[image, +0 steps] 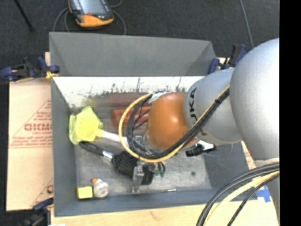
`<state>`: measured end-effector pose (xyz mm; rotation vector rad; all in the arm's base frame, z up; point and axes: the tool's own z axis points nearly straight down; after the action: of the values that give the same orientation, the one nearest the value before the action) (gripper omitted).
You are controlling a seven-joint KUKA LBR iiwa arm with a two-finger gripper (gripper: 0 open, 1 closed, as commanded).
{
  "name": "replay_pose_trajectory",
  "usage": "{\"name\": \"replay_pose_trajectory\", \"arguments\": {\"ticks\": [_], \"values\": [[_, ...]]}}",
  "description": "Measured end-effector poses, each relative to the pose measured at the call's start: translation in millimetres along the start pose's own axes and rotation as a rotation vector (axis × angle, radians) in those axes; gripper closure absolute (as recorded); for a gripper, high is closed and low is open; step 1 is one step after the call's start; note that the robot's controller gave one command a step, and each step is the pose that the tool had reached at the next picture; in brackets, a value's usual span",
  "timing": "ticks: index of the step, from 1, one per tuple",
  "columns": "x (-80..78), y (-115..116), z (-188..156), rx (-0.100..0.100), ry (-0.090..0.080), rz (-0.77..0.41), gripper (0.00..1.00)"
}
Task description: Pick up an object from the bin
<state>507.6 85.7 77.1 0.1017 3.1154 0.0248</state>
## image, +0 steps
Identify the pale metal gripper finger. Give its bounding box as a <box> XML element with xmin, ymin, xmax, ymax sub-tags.
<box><xmin>137</xmin><ymin>166</ymin><xmax>144</xmax><ymax>187</ymax></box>
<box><xmin>132</xmin><ymin>169</ymin><xmax>139</xmax><ymax>194</ymax></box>

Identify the black hairbrush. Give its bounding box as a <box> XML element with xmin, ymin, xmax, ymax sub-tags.
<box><xmin>79</xmin><ymin>141</ymin><xmax>155</xmax><ymax>186</ymax></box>

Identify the small clear bottle orange cap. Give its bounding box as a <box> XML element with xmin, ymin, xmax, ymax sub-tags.
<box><xmin>91</xmin><ymin>178</ymin><xmax>111</xmax><ymax>199</ymax></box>

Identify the red-brown flat block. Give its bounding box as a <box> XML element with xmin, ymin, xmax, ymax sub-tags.
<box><xmin>111</xmin><ymin>106</ymin><xmax>151</xmax><ymax>129</ymax></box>

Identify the yellow cube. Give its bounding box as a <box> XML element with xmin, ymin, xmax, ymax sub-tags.
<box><xmin>77</xmin><ymin>185</ymin><xmax>94</xmax><ymax>200</ymax></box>

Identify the grey metal bin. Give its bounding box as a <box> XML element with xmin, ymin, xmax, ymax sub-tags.
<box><xmin>48</xmin><ymin>32</ymin><xmax>250</xmax><ymax>218</ymax></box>

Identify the black cylinder on white bracket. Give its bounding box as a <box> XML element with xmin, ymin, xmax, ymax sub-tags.
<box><xmin>185</xmin><ymin>142</ymin><xmax>216</xmax><ymax>157</ymax></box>

